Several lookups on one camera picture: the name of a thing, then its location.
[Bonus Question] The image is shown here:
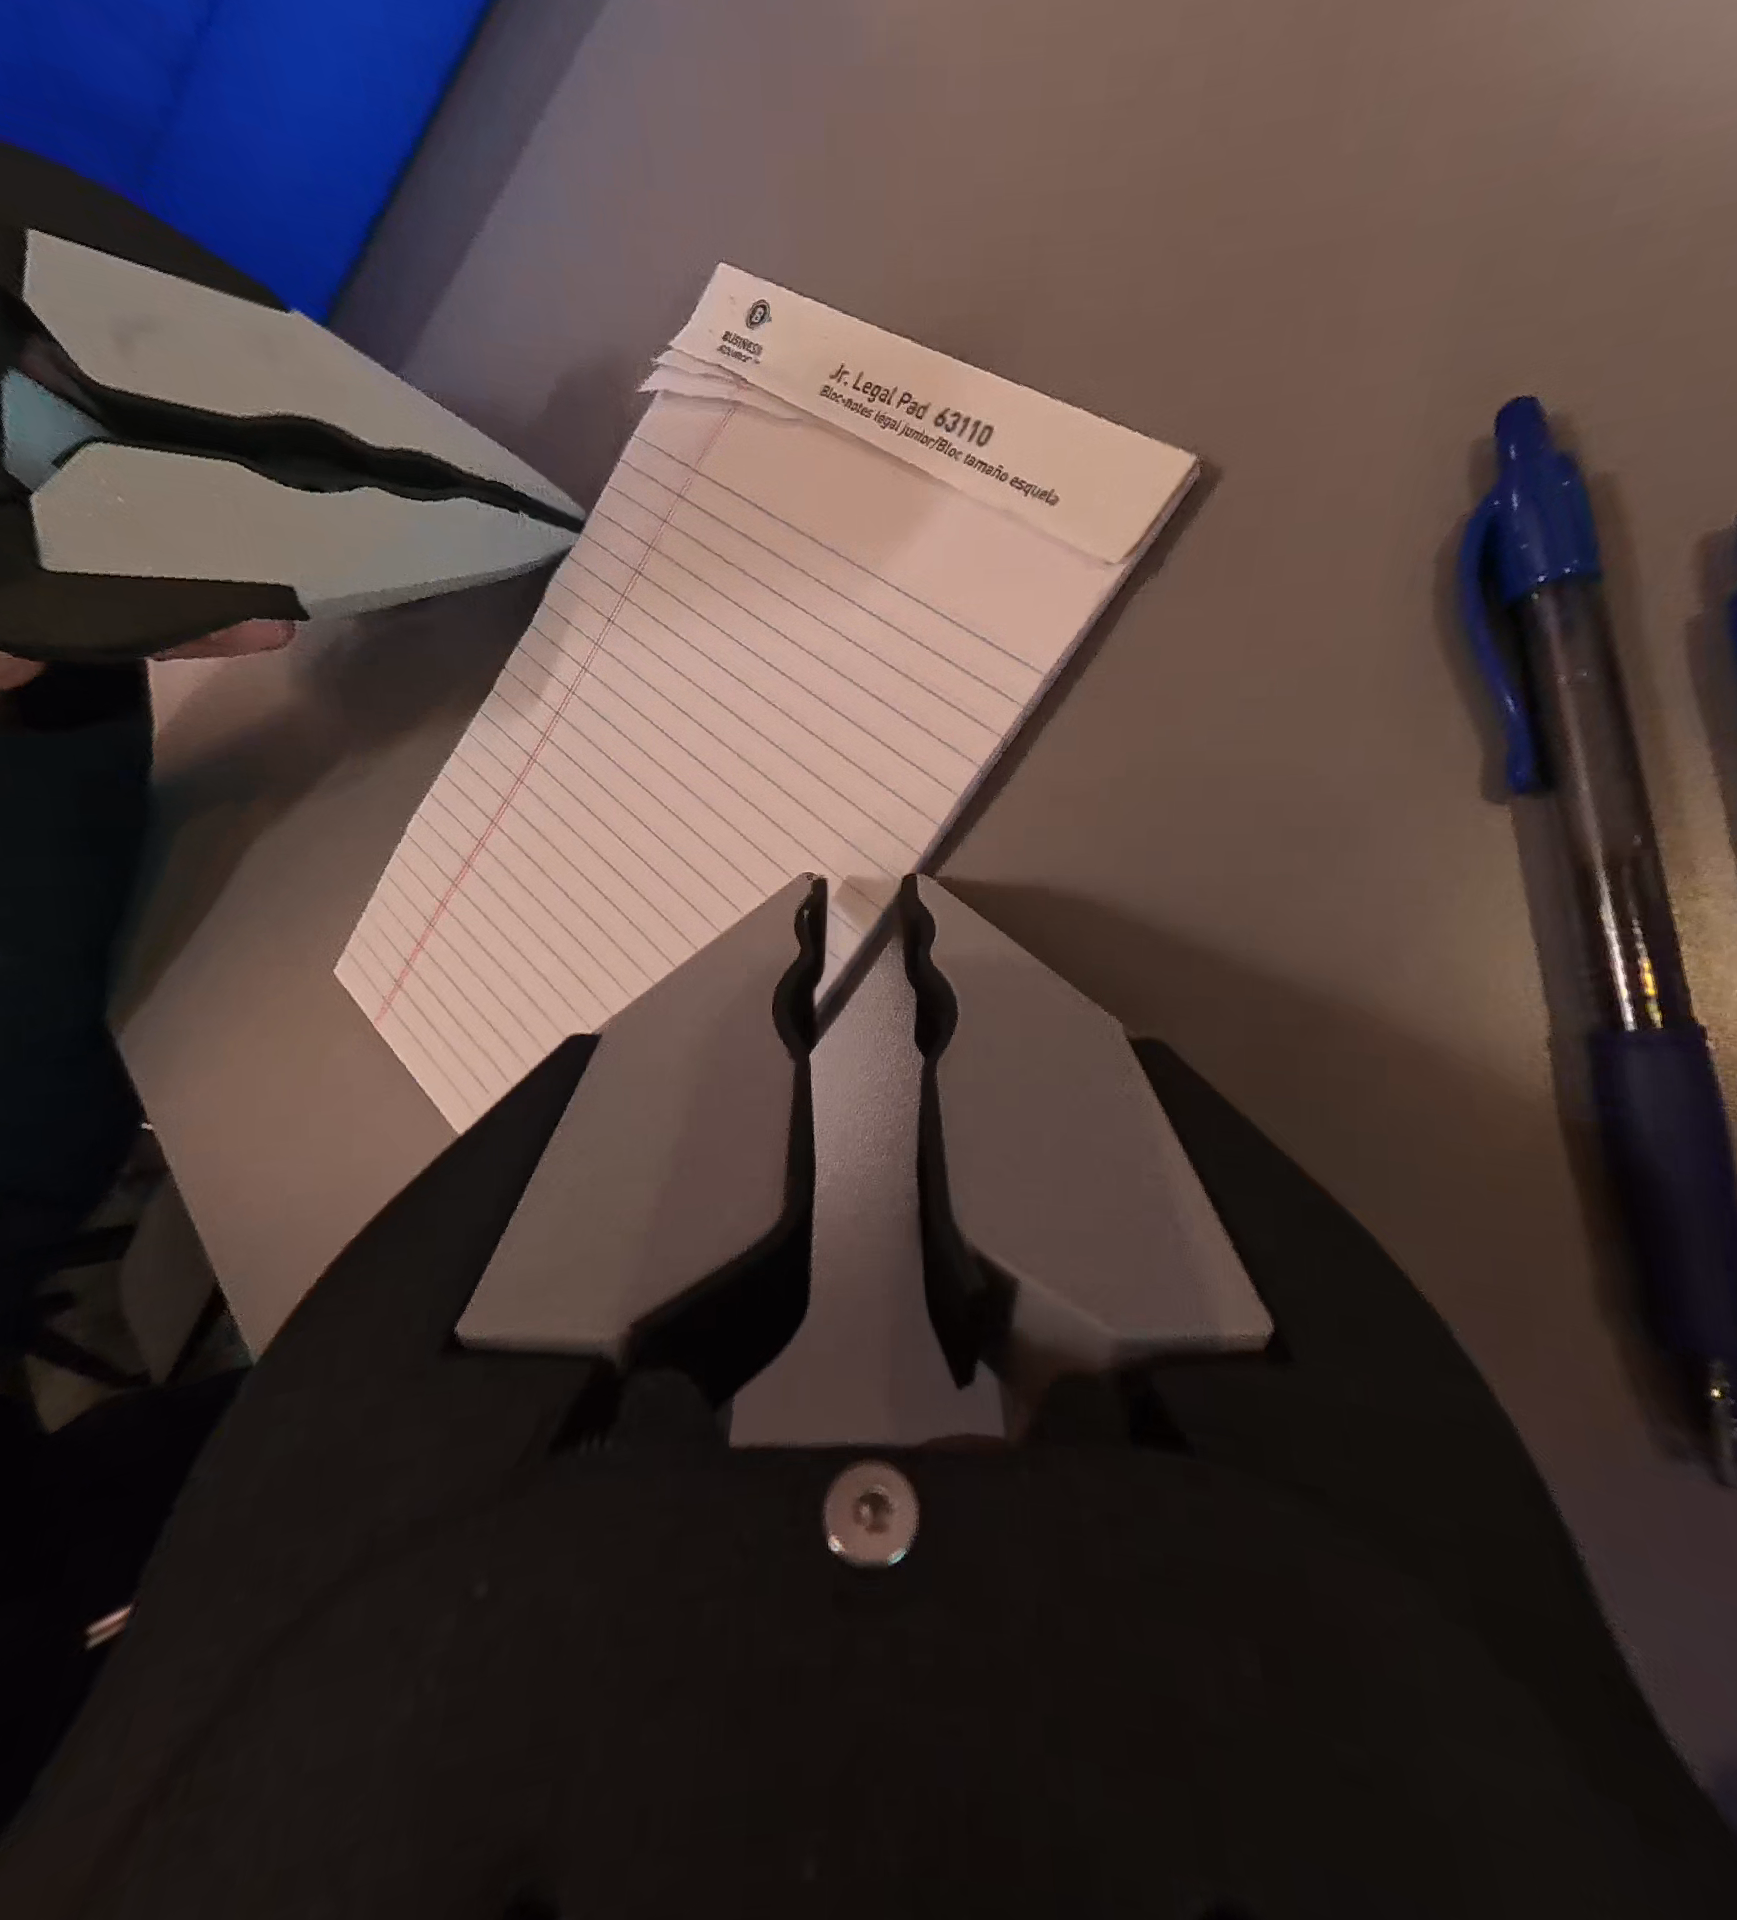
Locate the blue plastic bin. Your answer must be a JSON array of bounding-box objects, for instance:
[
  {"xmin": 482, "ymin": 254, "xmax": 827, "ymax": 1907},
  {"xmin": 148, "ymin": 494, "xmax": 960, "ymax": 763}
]
[{"xmin": 0, "ymin": 0, "xmax": 498, "ymax": 323}]

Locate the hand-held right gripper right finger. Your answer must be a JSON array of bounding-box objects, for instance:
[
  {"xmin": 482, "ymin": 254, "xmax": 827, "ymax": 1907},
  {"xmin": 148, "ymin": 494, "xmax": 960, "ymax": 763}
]
[{"xmin": 898, "ymin": 871, "xmax": 1280, "ymax": 1389}]

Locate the white legal pad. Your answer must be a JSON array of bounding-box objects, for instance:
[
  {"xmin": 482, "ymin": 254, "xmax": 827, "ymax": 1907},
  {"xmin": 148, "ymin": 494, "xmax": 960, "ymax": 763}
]
[{"xmin": 333, "ymin": 262, "xmax": 1202, "ymax": 1133}]

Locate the person's left forearm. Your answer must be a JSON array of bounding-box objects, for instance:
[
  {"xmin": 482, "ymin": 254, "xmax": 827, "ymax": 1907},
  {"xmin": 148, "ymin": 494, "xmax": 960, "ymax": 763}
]
[{"xmin": 0, "ymin": 682, "xmax": 157, "ymax": 1359}]

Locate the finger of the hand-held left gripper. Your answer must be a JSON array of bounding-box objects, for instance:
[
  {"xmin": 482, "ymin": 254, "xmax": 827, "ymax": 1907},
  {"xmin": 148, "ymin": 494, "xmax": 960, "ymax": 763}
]
[
  {"xmin": 29, "ymin": 443, "xmax": 588, "ymax": 623},
  {"xmin": 20, "ymin": 227, "xmax": 588, "ymax": 530}
]

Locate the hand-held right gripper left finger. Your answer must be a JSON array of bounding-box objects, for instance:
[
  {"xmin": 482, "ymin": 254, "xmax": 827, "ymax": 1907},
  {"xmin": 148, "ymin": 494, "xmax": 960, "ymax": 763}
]
[{"xmin": 452, "ymin": 871, "xmax": 828, "ymax": 1411}]

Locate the grey desk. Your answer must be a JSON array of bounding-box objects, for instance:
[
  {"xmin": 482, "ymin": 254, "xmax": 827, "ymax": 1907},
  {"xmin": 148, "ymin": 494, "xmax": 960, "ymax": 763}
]
[{"xmin": 110, "ymin": 0, "xmax": 1737, "ymax": 1920}]

